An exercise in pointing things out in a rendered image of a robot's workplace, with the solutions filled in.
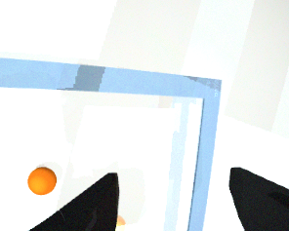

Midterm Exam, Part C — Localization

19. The light blue l-shaped wall top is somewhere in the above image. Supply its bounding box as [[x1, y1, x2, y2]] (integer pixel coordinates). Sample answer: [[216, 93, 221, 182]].
[[0, 58, 223, 231]]

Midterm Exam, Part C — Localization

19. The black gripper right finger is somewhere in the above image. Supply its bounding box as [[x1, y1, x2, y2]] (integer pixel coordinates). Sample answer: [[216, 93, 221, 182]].
[[228, 167, 289, 231]]

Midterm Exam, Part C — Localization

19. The low clear glass wall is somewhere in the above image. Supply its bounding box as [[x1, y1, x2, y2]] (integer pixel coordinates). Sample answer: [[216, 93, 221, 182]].
[[160, 96, 203, 231]]

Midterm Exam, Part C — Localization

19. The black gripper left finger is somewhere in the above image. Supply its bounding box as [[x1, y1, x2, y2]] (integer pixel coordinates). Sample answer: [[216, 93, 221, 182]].
[[26, 172, 120, 231]]

